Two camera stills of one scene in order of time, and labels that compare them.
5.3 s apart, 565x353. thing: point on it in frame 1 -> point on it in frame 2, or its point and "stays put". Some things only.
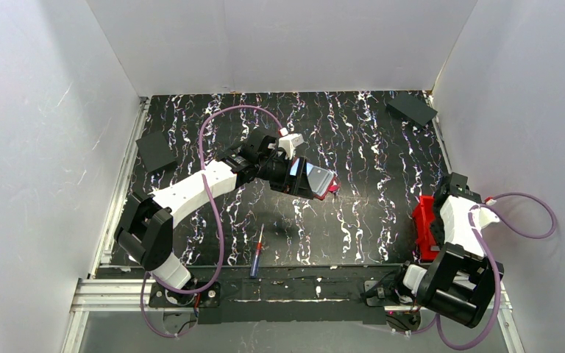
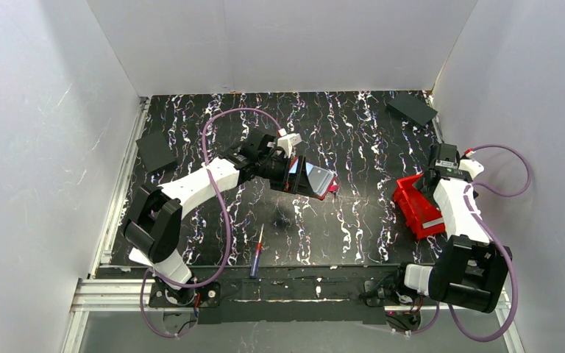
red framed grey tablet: [321, 181] stays put
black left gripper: [286, 176] stays put
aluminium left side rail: [104, 257] stays put
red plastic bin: [422, 215] -> [418, 212]
